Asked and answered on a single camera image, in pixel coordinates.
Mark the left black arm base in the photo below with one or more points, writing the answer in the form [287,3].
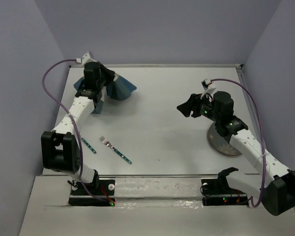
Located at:
[103,196]

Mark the spoon with teal handle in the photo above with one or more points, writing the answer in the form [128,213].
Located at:
[88,145]

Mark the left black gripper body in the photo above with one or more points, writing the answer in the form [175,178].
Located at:
[100,83]

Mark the blue beige checked cloth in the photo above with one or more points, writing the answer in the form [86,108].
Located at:
[120,89]

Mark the dark patterned plate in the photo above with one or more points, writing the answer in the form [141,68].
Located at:
[219,144]

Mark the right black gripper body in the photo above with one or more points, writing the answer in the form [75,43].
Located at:
[207,110]

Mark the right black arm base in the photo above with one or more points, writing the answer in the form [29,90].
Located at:
[214,194]

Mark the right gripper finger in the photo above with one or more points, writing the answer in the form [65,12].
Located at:
[188,110]
[194,99]

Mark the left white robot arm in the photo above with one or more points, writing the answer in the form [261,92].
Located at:
[62,147]

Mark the fork with teal handle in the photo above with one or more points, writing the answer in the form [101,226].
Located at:
[108,144]

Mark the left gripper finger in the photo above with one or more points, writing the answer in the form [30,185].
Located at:
[99,99]
[108,75]

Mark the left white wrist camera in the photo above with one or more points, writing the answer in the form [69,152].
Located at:
[87,57]

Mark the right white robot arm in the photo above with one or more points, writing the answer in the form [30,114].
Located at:
[276,189]

